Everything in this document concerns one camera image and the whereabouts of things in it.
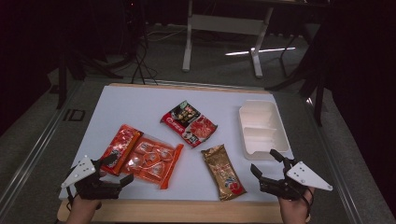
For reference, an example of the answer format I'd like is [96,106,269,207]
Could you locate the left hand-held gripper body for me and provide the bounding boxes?
[61,155,122,201]

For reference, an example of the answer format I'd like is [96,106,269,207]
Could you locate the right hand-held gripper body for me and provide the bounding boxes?
[259,160,333,202]

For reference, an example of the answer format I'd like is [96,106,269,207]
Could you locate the orange red snack packet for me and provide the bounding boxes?
[100,123,145,177]

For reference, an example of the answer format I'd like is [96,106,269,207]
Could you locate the white divided plastic tray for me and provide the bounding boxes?
[238,99,291,161]

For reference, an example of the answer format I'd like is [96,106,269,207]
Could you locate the clear orange snack packet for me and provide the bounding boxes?
[120,133,185,190]

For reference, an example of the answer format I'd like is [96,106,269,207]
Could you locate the brown red snack packet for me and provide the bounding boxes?
[201,144,248,202]

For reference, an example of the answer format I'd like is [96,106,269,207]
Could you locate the red black snack packet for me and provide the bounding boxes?
[160,100,219,148]

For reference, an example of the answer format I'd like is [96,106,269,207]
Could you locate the person's right hand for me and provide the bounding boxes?
[277,188,316,224]

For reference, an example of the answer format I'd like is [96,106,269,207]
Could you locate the person's left hand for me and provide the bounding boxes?
[64,195,103,224]

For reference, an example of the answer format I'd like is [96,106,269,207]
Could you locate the dark tripod stand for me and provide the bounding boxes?
[264,18,330,127]

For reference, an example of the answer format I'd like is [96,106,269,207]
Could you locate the black metal stand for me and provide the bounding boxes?
[55,46,124,110]

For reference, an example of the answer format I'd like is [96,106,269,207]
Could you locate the right hand-held gripper cable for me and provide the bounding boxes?
[302,188,315,217]

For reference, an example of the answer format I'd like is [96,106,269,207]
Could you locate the hand-held gripper cable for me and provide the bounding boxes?
[302,188,315,217]
[65,186,76,208]

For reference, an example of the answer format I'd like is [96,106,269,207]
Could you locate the left hand-held gripper cable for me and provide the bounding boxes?
[65,186,76,208]

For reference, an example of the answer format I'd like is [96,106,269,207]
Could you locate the metal floor rail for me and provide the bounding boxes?
[304,96,365,224]
[0,79,84,216]

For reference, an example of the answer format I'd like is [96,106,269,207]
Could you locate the black floor cables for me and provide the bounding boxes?
[130,36,158,86]

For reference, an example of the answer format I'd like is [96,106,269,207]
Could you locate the white floor cable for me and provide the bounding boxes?
[146,27,189,43]

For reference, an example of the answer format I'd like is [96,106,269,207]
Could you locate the white desk frame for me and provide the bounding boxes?
[181,0,275,79]

